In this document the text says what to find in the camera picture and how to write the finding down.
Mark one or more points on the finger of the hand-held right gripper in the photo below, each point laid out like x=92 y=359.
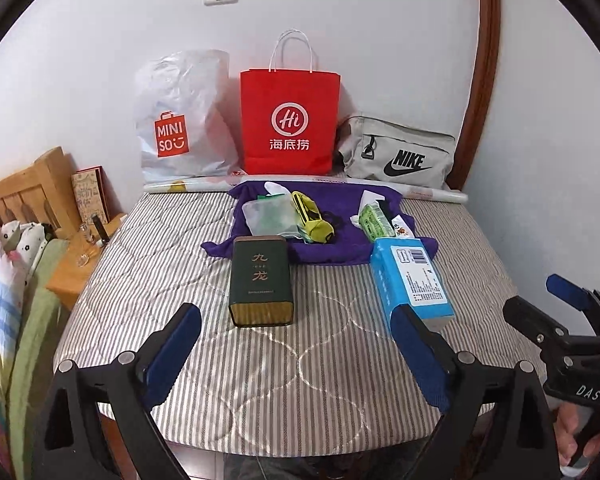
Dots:
x=525 y=315
x=565 y=287

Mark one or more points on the purple towel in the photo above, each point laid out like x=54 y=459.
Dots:
x=345 y=250

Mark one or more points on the wooden nightstand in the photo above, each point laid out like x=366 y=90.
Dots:
x=70 y=280

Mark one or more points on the small black object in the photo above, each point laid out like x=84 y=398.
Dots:
x=98 y=227

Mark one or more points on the white sock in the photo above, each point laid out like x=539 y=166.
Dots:
x=275 y=187

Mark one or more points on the wooden headboard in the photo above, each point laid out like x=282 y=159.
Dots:
x=45 y=175

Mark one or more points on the red paper bag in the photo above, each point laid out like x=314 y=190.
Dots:
x=260 y=155

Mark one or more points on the green blanket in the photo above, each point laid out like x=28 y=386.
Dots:
x=37 y=310

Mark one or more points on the white plastic shopping bag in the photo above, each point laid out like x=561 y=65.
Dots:
x=190 y=100

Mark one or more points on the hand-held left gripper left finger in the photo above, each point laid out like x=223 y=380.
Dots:
x=175 y=355

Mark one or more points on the blue tissue pack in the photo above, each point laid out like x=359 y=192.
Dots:
x=410 y=280

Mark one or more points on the small white box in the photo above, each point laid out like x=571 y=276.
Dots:
x=370 y=197

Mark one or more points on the white face mask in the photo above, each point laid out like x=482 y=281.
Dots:
x=255 y=215

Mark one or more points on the small white printed packet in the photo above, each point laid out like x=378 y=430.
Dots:
x=402 y=230

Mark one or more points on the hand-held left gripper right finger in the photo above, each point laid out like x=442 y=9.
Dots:
x=422 y=360

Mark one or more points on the light green wipes pack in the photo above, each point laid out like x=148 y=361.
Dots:
x=375 y=220

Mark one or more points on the rolled printed paper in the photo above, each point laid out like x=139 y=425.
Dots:
x=440 y=194

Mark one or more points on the green packet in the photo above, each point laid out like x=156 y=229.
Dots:
x=275 y=217

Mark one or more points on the brown wooden door frame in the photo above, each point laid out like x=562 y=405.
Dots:
x=485 y=60

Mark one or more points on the brown printed book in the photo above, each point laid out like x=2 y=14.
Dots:
x=90 y=195

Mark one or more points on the yellow pouch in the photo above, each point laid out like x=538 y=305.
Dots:
x=320 y=230

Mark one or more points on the person's right hand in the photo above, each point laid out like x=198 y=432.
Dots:
x=567 y=435

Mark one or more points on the dark green tin box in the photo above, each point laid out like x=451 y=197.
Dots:
x=260 y=285

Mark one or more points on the clear glass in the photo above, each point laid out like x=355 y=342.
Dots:
x=86 y=247

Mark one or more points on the grey waist bag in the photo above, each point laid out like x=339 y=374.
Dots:
x=430 y=145

